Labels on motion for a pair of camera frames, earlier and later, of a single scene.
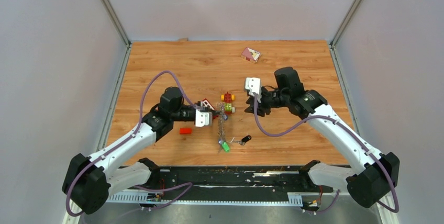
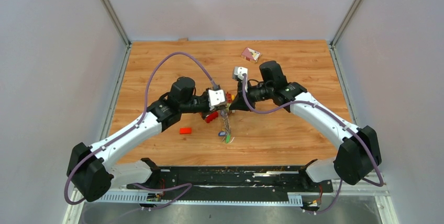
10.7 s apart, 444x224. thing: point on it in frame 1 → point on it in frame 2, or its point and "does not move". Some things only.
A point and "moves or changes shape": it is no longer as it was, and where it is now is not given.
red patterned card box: x=251 y=55 does not move
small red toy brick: x=185 y=131 does not move
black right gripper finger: x=262 y=109 → x=239 y=103
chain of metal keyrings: x=220 y=111 moves or changes shape
